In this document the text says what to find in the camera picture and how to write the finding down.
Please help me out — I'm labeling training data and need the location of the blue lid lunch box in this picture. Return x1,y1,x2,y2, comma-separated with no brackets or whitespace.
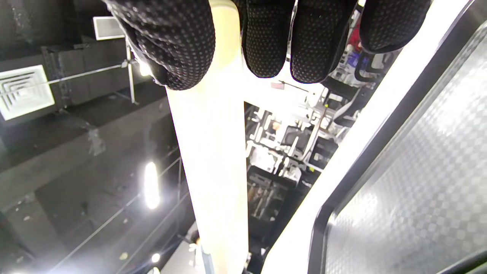
166,0,250,274

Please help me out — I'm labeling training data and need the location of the white ceiling air vent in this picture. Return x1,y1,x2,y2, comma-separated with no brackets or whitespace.
0,65,56,121

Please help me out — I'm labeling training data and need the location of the oblong ceiling light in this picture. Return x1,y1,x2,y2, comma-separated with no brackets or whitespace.
144,162,160,210

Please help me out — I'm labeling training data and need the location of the person's right hand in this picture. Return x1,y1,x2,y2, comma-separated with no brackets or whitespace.
103,0,430,91

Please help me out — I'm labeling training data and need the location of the black plastic tray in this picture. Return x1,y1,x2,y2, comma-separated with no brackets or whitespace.
307,0,487,274

